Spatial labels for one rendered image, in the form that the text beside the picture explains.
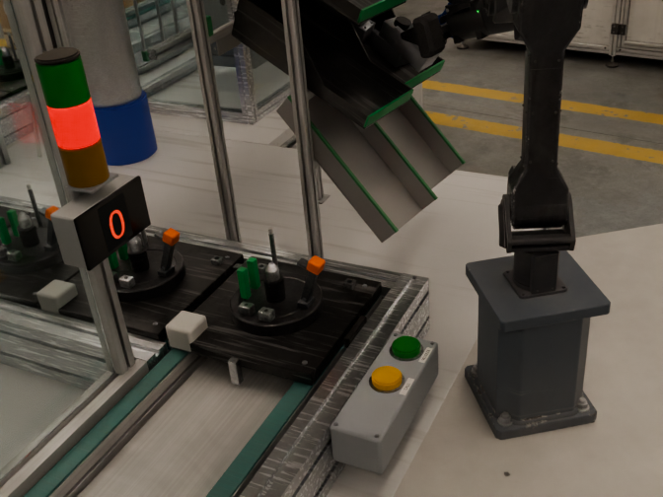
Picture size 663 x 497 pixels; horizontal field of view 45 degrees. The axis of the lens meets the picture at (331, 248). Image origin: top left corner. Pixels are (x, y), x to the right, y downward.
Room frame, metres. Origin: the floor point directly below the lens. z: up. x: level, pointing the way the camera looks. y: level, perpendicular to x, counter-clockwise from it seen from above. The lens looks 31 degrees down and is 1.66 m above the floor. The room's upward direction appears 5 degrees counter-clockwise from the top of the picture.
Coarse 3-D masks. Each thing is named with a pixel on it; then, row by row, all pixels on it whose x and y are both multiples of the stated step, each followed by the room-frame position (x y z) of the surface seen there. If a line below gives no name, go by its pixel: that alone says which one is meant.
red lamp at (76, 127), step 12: (48, 108) 0.88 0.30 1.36; (60, 108) 0.87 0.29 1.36; (72, 108) 0.87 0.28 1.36; (84, 108) 0.88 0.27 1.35; (60, 120) 0.87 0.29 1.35; (72, 120) 0.87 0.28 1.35; (84, 120) 0.87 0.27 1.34; (96, 120) 0.89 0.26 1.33; (60, 132) 0.87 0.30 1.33; (72, 132) 0.87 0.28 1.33; (84, 132) 0.87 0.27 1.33; (96, 132) 0.89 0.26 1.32; (60, 144) 0.87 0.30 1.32; (72, 144) 0.87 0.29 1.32; (84, 144) 0.87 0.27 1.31
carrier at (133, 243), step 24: (144, 240) 1.18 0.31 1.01; (120, 264) 1.14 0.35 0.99; (144, 264) 1.11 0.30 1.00; (192, 264) 1.15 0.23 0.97; (120, 288) 1.07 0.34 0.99; (144, 288) 1.06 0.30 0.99; (168, 288) 1.07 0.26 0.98; (192, 288) 1.08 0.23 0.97; (216, 288) 1.09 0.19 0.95; (144, 312) 1.02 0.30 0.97; (168, 312) 1.02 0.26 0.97; (144, 336) 0.97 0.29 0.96
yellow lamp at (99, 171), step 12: (96, 144) 0.88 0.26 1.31; (60, 156) 0.88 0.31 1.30; (72, 156) 0.87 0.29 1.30; (84, 156) 0.87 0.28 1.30; (96, 156) 0.88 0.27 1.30; (72, 168) 0.87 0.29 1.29; (84, 168) 0.87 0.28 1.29; (96, 168) 0.87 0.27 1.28; (108, 168) 0.90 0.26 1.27; (72, 180) 0.87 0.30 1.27; (84, 180) 0.87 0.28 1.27; (96, 180) 0.87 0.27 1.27
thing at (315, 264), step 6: (312, 258) 0.97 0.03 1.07; (318, 258) 0.97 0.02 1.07; (300, 264) 0.97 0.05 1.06; (306, 264) 0.97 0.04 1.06; (312, 264) 0.96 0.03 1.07; (318, 264) 0.95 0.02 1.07; (324, 264) 0.96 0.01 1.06; (312, 270) 0.96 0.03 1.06; (318, 270) 0.95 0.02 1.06; (312, 276) 0.96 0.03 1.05; (306, 282) 0.97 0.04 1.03; (312, 282) 0.96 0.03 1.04; (306, 288) 0.97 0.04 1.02; (312, 288) 0.96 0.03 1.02; (306, 294) 0.97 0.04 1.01; (312, 294) 0.98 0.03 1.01; (306, 300) 0.97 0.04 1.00
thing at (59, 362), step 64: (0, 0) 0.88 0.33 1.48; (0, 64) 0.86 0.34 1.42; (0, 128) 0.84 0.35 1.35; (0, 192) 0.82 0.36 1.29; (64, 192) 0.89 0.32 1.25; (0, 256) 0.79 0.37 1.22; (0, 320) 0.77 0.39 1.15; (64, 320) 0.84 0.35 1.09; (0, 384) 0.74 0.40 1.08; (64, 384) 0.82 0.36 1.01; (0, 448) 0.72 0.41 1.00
